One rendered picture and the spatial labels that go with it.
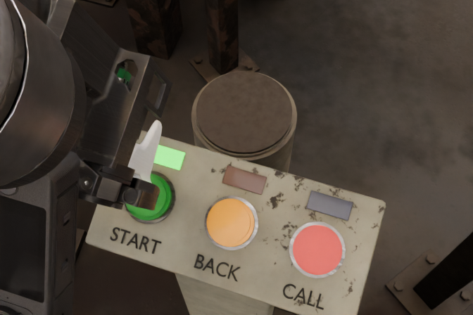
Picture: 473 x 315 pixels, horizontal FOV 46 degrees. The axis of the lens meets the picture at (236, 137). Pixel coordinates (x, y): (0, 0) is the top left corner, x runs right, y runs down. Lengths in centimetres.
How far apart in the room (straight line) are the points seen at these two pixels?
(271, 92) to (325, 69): 69
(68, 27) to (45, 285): 12
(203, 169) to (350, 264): 15
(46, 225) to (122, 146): 6
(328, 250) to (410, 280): 67
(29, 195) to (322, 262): 27
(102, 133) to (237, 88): 37
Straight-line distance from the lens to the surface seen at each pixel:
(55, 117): 21
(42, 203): 26
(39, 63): 20
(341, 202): 47
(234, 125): 61
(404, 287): 111
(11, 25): 19
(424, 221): 118
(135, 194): 32
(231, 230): 47
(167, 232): 49
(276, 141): 60
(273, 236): 47
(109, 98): 29
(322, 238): 46
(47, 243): 27
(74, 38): 25
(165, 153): 49
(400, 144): 124
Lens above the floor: 105
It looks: 60 degrees down
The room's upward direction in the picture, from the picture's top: 1 degrees counter-clockwise
